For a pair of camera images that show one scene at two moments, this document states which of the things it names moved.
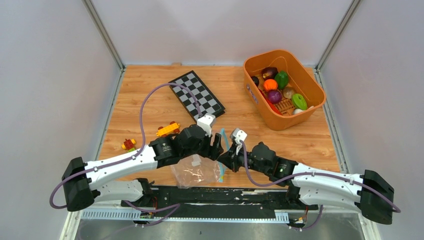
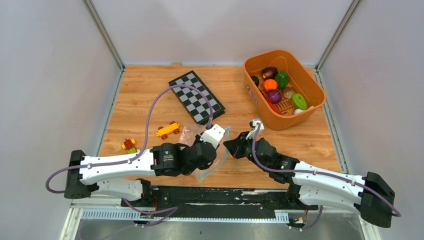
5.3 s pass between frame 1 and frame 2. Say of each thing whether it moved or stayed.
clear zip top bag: moved
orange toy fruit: stayed
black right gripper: moved
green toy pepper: stayed
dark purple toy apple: stayed
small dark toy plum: stayed
